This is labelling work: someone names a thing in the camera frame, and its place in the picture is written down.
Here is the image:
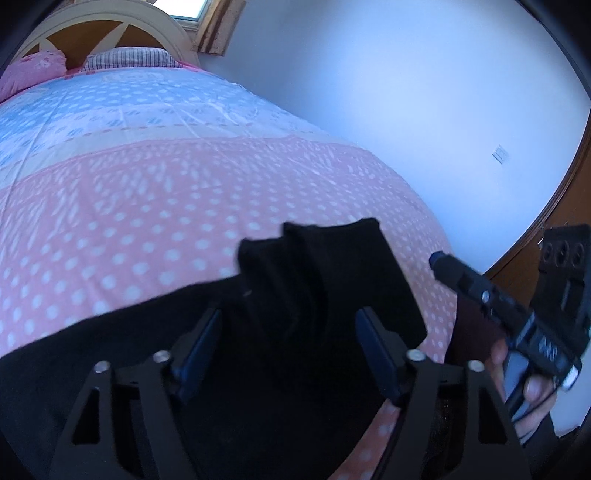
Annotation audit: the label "black pants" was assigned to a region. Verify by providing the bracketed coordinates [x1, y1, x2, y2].
[1, 218, 427, 479]

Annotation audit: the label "right hand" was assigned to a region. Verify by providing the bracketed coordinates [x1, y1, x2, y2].
[489, 338, 560, 439]

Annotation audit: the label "brown wooden door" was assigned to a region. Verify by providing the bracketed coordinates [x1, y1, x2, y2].
[482, 128, 591, 324]

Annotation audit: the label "pink blue polka-dot bedsheet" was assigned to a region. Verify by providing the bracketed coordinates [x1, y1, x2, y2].
[1, 68, 456, 479]

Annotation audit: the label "pink pillow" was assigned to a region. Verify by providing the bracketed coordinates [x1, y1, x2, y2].
[0, 50, 67, 103]

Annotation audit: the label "striped grey pillow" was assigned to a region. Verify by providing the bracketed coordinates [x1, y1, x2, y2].
[82, 47, 182, 71]

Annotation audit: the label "cream wooden headboard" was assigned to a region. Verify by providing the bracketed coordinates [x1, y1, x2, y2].
[10, 1, 199, 69]

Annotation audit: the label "yellow curtain right of window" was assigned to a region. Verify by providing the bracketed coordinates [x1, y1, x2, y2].
[193, 0, 246, 56]

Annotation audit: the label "window behind headboard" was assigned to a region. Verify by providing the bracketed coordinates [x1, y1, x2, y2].
[152, 0, 207, 21]

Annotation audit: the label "white wall socket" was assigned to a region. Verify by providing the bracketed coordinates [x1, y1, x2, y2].
[493, 145, 510, 165]

